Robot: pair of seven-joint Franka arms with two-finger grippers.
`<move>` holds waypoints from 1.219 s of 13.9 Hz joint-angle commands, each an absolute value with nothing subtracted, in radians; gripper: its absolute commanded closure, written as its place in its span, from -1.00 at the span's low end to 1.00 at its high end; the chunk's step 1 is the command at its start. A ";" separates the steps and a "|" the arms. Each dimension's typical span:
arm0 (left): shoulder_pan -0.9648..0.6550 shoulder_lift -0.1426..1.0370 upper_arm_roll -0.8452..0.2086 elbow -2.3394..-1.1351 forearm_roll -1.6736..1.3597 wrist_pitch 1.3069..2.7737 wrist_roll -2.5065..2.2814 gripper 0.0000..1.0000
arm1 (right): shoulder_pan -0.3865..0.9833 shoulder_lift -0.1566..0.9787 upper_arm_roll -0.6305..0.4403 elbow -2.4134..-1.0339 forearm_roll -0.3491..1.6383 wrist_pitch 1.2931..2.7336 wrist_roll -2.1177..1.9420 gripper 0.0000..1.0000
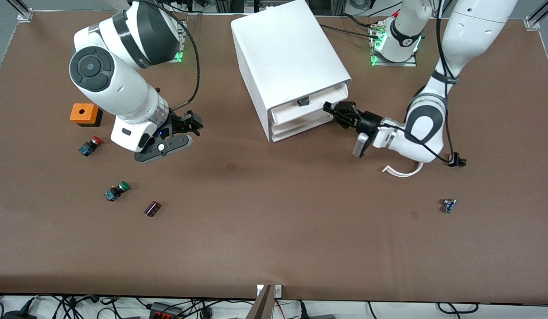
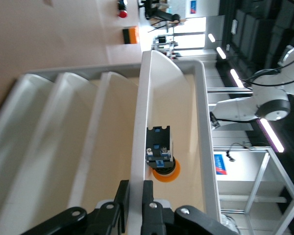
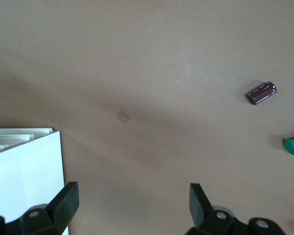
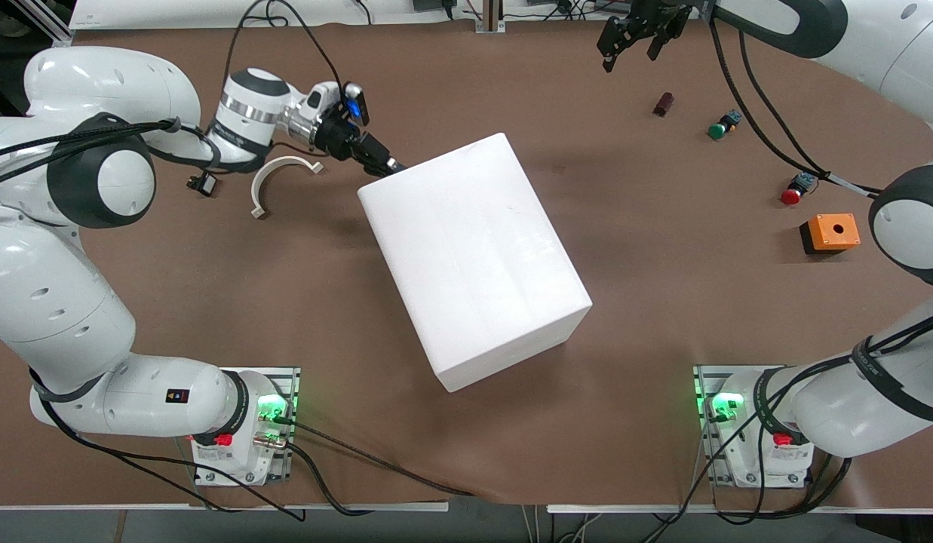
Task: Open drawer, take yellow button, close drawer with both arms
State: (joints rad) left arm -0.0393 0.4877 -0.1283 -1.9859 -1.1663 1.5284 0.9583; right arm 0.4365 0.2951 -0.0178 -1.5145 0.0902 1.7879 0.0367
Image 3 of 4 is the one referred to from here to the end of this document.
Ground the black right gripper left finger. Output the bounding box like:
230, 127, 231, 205
0, 181, 80, 235

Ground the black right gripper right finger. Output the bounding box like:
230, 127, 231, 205
186, 182, 284, 235

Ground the white drawer cabinet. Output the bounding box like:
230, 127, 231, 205
0, 127, 70, 235

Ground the white plastic drawer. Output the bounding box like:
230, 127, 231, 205
0, 127, 53, 135
0, 134, 35, 145

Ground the green push button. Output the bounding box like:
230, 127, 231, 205
283, 133, 294, 156

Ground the brown tape square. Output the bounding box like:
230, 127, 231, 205
116, 110, 132, 124

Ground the dark red capacitor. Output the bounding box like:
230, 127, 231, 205
245, 81, 278, 106

